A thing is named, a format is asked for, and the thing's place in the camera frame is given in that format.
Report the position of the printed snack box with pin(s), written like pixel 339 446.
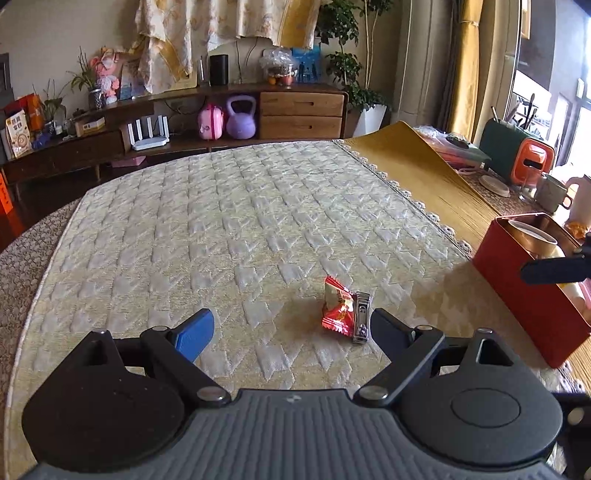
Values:
pixel 18 136

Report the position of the pink doll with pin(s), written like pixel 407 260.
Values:
pixel 108 78

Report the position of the silver nail clipper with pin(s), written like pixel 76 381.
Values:
pixel 361 318

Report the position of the tall potted plant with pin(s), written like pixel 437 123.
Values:
pixel 341 23

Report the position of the black drinks machine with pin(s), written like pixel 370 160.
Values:
pixel 3 78

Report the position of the potted orchid plant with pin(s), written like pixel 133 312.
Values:
pixel 94 99

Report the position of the purple kettlebell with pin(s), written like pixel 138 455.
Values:
pixel 240 124

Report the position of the pink toy suitcase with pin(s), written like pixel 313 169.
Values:
pixel 211 122

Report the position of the wooden tv cabinet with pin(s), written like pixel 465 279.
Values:
pixel 300 104

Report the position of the white router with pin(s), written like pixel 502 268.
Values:
pixel 150 144

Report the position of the plastic document case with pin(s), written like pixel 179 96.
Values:
pixel 452 147

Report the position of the yellow curtain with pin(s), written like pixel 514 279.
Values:
pixel 471 69

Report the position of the round metal tin lid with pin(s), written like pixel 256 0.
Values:
pixel 531 233

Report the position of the blue picture box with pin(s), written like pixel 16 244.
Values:
pixel 308 64

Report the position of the white bottle yellow label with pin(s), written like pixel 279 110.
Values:
pixel 549 251

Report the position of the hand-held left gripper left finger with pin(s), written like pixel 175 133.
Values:
pixel 196 334

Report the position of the orange snack wrapper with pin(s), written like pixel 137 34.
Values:
pixel 577 229

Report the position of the red candy wrapper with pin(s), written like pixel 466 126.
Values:
pixel 336 307

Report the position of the grey-green mug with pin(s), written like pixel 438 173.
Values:
pixel 549 194

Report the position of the small potted plant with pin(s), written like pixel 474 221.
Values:
pixel 50 110

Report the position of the white tumbler mug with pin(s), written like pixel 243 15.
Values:
pixel 581 198

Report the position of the orange gift bag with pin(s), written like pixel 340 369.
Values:
pixel 25 108

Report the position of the white round coaster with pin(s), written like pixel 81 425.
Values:
pixel 494 186

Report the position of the small cardboard box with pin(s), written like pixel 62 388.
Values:
pixel 90 125

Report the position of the green orange utensil holder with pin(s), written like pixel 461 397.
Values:
pixel 498 143

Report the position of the plastic bag of fruit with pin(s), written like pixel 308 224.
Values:
pixel 277 67

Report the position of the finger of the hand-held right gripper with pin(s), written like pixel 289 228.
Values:
pixel 554 271

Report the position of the gold table mat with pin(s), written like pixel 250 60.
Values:
pixel 406 157

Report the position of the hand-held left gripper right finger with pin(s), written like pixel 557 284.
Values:
pixel 390 330

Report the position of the floral yellow sheet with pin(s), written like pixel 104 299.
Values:
pixel 184 27

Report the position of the beige standing air conditioner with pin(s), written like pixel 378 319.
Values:
pixel 420 60

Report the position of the red tin box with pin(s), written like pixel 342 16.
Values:
pixel 508 286

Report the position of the black speaker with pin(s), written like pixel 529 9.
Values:
pixel 219 69

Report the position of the orange paper bag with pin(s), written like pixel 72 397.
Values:
pixel 4 194

